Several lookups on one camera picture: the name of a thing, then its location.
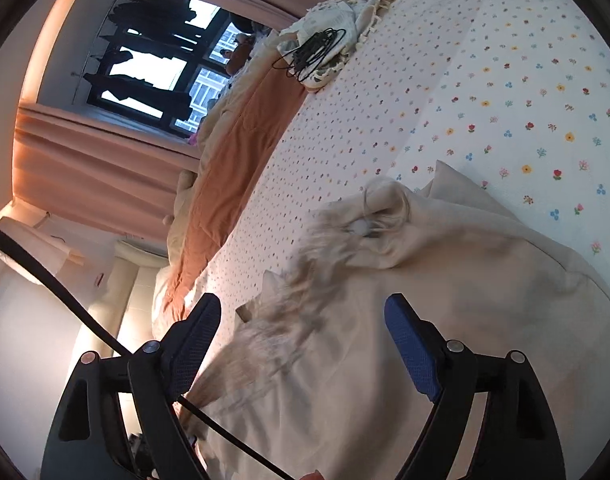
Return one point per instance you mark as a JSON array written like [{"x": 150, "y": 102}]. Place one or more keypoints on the floral bed sheet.
[{"x": 435, "y": 85}]

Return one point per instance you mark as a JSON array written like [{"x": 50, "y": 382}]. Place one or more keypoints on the cream padded headboard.
[{"x": 135, "y": 300}]

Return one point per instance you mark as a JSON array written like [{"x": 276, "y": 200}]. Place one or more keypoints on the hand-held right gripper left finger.
[{"x": 195, "y": 340}]

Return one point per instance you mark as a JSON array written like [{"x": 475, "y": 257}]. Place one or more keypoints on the beige duvet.
[{"x": 182, "y": 232}]

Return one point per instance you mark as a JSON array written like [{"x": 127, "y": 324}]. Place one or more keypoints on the orange blanket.
[{"x": 230, "y": 170}]

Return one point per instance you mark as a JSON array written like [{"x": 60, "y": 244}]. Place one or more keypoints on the dark round cushion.
[{"x": 241, "y": 24}]

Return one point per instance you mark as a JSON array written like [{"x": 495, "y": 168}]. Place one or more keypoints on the beige jacket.
[{"x": 435, "y": 280}]

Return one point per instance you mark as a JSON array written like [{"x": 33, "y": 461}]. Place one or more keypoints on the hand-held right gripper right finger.
[{"x": 410, "y": 350}]

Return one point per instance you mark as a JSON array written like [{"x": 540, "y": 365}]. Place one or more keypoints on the window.
[{"x": 150, "y": 67}]

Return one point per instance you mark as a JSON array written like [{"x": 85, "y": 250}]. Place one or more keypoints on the dark hanging jacket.
[{"x": 160, "y": 35}]

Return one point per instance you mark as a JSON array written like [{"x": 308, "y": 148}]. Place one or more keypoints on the brown plush toy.
[{"x": 240, "y": 55}]

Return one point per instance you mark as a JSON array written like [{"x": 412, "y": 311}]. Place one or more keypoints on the dark hanging long coat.
[{"x": 145, "y": 92}]

